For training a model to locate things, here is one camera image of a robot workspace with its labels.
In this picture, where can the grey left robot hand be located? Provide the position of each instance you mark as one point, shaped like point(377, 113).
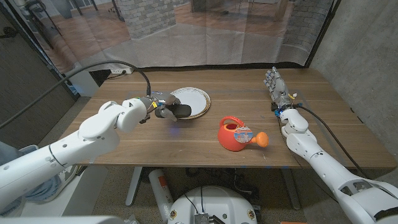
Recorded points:
point(163, 101)

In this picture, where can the orange toy watering can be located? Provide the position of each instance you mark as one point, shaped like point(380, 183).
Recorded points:
point(230, 138)

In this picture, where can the white paper plate gold rim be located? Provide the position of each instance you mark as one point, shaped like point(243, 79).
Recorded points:
point(197, 99)

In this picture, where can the black wall hook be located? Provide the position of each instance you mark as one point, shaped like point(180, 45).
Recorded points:
point(9, 31)

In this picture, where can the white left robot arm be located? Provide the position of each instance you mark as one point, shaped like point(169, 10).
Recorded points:
point(77, 143)

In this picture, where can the printed room backdrop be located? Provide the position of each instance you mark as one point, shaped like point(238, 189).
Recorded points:
point(186, 37)

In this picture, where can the white cylinder orange label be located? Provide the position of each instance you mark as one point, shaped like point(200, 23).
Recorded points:
point(160, 193)

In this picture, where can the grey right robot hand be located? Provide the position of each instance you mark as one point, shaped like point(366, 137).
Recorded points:
point(280, 90)

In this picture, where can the black backdrop stand pole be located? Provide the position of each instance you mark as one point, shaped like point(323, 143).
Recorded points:
point(59, 74)
point(321, 34)

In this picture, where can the dark grey glasses case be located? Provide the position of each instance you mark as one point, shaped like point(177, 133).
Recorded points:
point(184, 110)

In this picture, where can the white round robot torso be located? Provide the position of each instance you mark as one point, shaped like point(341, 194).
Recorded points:
point(214, 205)

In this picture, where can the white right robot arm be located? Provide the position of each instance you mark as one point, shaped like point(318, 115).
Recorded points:
point(326, 168)

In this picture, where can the person in blue jeans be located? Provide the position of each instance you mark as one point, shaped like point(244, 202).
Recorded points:
point(43, 191)

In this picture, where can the white robot shoulder cover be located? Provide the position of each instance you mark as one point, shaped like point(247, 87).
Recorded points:
point(62, 220)

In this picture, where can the grey table leg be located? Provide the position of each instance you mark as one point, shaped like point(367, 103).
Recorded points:
point(133, 186)
point(291, 189)

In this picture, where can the white cabinet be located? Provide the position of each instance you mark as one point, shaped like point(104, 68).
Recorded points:
point(82, 84)

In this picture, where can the white power strip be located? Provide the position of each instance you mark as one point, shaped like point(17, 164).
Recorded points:
point(119, 71)

